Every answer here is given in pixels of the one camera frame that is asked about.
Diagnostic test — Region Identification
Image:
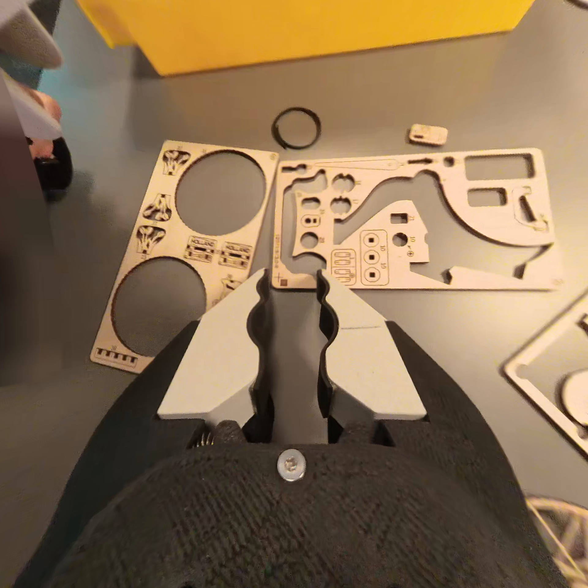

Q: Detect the yellow plastic bin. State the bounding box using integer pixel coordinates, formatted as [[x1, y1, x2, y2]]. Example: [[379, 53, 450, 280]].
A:
[[76, 0, 537, 77]]

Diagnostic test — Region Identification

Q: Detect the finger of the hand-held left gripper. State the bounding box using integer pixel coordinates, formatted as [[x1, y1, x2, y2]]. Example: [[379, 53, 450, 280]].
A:
[[0, 0, 63, 70]]

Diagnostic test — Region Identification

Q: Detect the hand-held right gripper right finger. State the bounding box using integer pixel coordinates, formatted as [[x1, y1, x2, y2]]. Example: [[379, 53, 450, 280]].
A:
[[316, 268, 426, 421]]

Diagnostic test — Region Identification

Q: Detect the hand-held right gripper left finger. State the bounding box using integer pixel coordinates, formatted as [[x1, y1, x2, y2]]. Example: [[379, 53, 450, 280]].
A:
[[156, 268, 271, 421]]

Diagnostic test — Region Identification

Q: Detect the small loose wooden piece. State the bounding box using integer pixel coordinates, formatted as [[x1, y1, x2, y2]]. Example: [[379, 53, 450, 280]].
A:
[[407, 123, 449, 147]]

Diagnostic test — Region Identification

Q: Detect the assembled wooden model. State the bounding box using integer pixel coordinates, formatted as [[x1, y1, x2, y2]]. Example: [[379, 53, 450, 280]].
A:
[[523, 493, 588, 588]]

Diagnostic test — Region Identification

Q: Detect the black rubber band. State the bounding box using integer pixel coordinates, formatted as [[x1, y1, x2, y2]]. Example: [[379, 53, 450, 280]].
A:
[[271, 107, 322, 150]]

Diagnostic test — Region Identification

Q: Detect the wooden parts sheet with cutouts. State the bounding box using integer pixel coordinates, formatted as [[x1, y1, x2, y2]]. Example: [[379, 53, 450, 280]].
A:
[[270, 147, 567, 291]]

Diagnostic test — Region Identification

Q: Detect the small wooden parts sheet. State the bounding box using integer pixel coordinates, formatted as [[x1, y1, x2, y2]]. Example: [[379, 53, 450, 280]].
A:
[[503, 314, 588, 454]]

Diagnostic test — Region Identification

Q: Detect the person's left hand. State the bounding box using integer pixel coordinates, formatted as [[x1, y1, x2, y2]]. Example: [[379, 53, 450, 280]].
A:
[[27, 89, 63, 160]]

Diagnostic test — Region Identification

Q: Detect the wooden sheet with round holes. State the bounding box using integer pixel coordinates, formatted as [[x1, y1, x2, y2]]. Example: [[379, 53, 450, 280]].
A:
[[89, 140, 280, 374]]

